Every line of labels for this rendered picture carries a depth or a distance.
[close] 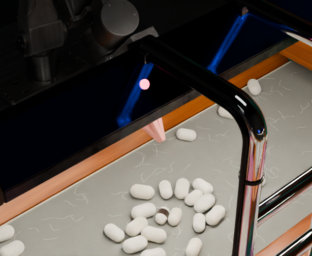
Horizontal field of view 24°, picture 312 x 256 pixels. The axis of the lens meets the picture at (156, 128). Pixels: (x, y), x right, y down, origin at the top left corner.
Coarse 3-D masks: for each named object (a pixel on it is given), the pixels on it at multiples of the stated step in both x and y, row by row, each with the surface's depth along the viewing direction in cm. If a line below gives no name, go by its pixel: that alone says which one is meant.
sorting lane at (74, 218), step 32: (288, 64) 143; (256, 96) 135; (288, 96) 135; (192, 128) 128; (224, 128) 128; (288, 128) 128; (128, 160) 121; (160, 160) 121; (192, 160) 121; (224, 160) 121; (288, 160) 121; (64, 192) 115; (96, 192) 115; (128, 192) 115; (224, 192) 115; (32, 224) 110; (64, 224) 110; (96, 224) 110; (192, 224) 110; (224, 224) 110; (288, 224) 110
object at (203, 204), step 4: (204, 196) 111; (208, 196) 111; (212, 196) 112; (196, 200) 111; (200, 200) 111; (204, 200) 111; (208, 200) 111; (212, 200) 111; (196, 204) 111; (200, 204) 110; (204, 204) 110; (208, 204) 111; (212, 204) 111; (196, 208) 111; (200, 208) 110; (204, 208) 110; (208, 208) 111; (200, 212) 111
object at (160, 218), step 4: (160, 208) 110; (164, 208) 110; (168, 208) 111; (156, 216) 109; (160, 216) 109; (164, 216) 109; (156, 220) 109; (160, 220) 109; (164, 220) 109; (160, 224) 109
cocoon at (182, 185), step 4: (180, 180) 114; (184, 180) 114; (176, 184) 114; (180, 184) 113; (184, 184) 114; (188, 184) 114; (176, 188) 113; (180, 188) 113; (184, 188) 113; (188, 188) 114; (176, 192) 113; (180, 192) 113; (184, 192) 113; (176, 196) 113; (180, 196) 113; (184, 196) 113
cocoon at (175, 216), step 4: (176, 208) 110; (172, 212) 109; (176, 212) 109; (180, 212) 110; (172, 216) 109; (176, 216) 109; (180, 216) 110; (168, 220) 109; (172, 220) 108; (176, 220) 109; (172, 224) 109; (176, 224) 109
